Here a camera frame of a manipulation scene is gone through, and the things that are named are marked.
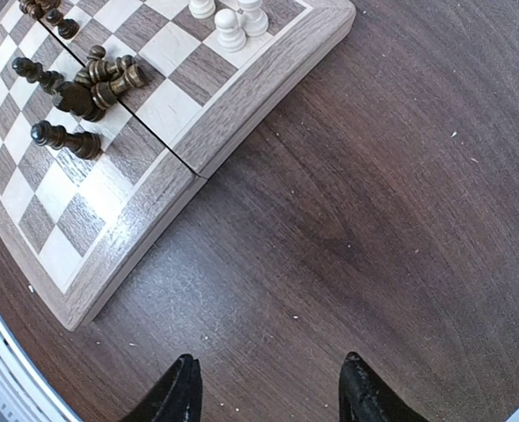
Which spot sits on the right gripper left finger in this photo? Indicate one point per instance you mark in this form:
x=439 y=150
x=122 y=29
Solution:
x=176 y=396

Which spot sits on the dark chess pieces pile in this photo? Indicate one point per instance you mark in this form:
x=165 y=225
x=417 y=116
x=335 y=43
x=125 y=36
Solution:
x=97 y=86

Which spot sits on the dark chess bishop piece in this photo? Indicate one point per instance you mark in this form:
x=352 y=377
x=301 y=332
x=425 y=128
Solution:
x=33 y=72

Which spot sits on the white chess pawn corner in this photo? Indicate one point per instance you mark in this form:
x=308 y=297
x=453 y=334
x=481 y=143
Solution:
x=230 y=34

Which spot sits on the aluminium front rail frame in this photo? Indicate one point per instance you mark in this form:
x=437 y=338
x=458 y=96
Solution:
x=25 y=394

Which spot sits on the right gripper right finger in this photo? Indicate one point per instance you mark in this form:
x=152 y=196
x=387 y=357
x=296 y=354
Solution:
x=365 y=396

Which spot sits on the wooden chess board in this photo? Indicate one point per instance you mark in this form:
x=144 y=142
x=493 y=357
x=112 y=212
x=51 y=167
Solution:
x=76 y=227

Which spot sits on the white chess rook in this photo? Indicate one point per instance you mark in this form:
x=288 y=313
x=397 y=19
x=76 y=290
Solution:
x=254 y=19

